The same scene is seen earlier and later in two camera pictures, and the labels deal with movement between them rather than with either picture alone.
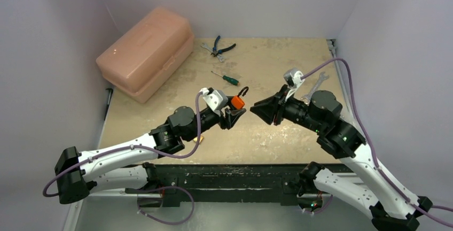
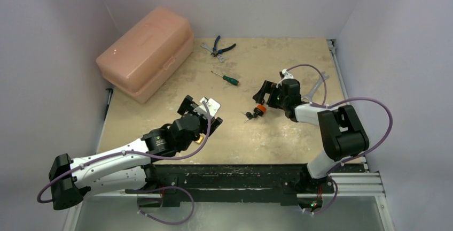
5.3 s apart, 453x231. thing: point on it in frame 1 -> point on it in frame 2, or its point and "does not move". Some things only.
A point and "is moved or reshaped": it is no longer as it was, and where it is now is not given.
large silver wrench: (307, 98) does not move
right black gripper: (278, 106) -> (275, 94)
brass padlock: (201, 138) does not move
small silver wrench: (221, 59) does not move
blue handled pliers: (215, 52) does not move
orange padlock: (237, 102) is moved or reshaped
